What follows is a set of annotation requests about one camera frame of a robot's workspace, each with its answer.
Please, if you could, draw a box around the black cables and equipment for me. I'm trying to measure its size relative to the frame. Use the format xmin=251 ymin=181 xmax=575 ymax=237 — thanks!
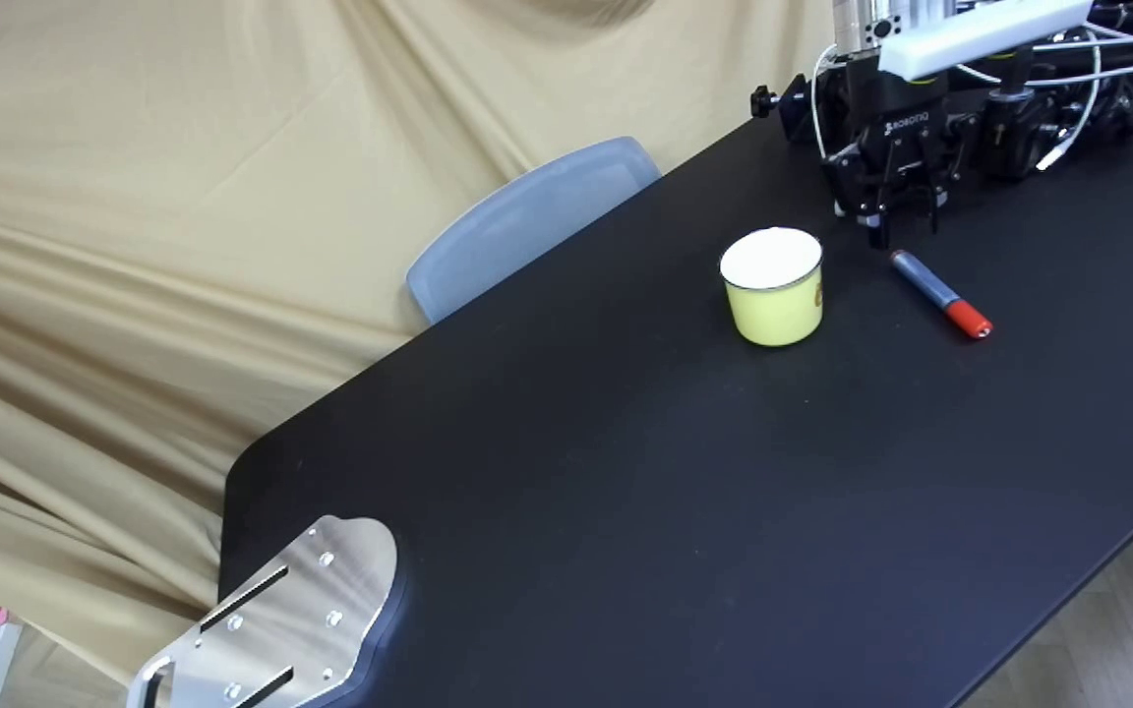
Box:
xmin=807 ymin=0 xmax=1133 ymax=181

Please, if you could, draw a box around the beige cloth backdrop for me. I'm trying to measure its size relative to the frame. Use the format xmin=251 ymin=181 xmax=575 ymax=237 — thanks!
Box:
xmin=0 ymin=0 xmax=856 ymax=688

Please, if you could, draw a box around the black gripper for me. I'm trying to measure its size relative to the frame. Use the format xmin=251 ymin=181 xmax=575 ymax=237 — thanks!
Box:
xmin=838 ymin=56 xmax=981 ymax=252

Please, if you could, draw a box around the yellow enamel mug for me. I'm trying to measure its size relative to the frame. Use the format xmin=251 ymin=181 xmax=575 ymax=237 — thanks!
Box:
xmin=717 ymin=226 xmax=830 ymax=355

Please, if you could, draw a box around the silver metal plate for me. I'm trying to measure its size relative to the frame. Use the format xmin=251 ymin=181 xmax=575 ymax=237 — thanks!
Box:
xmin=120 ymin=513 xmax=402 ymax=708

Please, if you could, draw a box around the blue marker with red cap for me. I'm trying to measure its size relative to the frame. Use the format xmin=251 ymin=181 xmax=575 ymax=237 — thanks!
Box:
xmin=887 ymin=249 xmax=995 ymax=347

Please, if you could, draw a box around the black camera mount equipment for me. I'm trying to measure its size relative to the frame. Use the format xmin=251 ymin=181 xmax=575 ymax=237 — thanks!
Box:
xmin=746 ymin=0 xmax=1133 ymax=219

